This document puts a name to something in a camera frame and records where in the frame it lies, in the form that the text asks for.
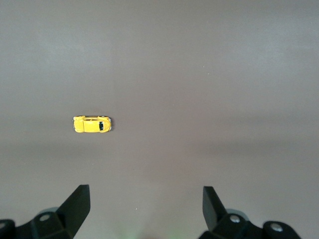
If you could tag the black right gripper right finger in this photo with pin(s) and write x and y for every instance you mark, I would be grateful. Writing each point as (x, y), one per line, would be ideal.
(211, 211)

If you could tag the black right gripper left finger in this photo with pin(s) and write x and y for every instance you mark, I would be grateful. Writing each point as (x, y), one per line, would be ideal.
(72, 214)

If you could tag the yellow beetle toy car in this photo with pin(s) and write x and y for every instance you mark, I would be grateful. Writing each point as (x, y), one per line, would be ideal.
(89, 125)

